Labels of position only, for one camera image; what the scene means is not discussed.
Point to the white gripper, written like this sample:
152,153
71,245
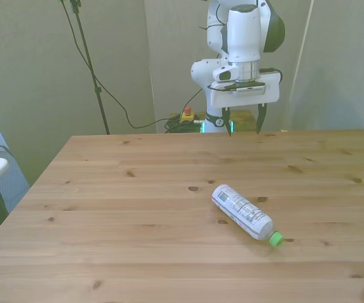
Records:
248,98

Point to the water bottle with green cap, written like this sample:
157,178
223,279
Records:
243,211

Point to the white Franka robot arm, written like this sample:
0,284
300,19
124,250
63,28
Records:
243,34

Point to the black tripod stand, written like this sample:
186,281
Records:
88,63

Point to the yellow emergency stop button box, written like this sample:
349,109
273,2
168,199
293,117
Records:
187,116

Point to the white slanted pole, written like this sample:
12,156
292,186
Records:
301,57

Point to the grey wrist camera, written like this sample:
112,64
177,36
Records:
249,88

